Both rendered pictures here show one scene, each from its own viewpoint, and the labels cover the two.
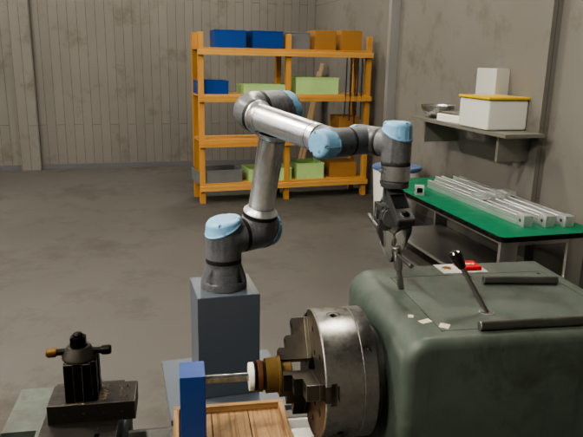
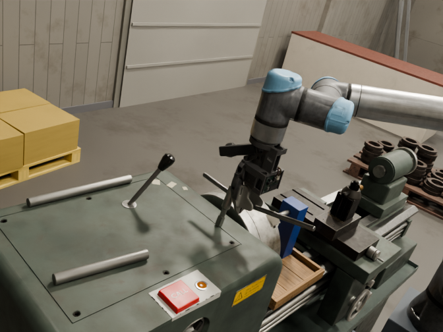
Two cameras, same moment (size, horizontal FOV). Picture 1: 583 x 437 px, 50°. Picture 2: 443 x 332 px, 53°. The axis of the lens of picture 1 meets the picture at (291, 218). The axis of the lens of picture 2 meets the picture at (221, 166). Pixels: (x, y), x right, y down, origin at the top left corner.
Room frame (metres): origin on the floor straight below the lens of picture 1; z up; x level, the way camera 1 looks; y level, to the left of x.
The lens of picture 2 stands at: (2.21, -0.94, 1.90)
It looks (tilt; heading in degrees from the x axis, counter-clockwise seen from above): 27 degrees down; 139
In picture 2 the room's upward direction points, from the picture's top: 14 degrees clockwise
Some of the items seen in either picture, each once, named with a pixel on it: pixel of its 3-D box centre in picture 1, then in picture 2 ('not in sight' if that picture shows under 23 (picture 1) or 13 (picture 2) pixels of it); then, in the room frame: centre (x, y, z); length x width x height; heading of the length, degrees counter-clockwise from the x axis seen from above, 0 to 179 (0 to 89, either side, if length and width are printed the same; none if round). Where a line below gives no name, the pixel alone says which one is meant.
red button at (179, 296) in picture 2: (467, 266); (178, 297); (1.69, -0.51, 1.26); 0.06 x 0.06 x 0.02; 10
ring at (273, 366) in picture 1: (271, 375); not in sight; (1.37, 0.04, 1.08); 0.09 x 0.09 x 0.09; 10
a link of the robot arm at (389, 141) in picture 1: (396, 143); (279, 97); (1.57, -0.26, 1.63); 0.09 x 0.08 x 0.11; 41
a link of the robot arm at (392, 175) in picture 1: (394, 173); (269, 130); (1.57, -0.26, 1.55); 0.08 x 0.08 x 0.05
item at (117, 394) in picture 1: (94, 401); (336, 221); (1.37, 0.48, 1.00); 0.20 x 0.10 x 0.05; 100
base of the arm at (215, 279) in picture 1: (223, 270); (442, 309); (1.92, 0.22, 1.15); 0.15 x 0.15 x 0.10
